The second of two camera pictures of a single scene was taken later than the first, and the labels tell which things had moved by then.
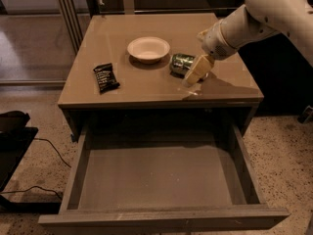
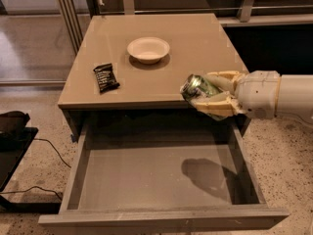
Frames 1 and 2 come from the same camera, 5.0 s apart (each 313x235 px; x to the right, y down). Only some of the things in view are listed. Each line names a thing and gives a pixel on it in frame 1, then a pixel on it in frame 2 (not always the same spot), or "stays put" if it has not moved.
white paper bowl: x=149 y=49 stays put
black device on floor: x=16 y=137 stays put
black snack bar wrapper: x=106 y=77 stays put
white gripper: x=215 y=40 → x=258 y=93
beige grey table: x=129 y=70 stays put
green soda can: x=180 y=65 → x=195 y=88
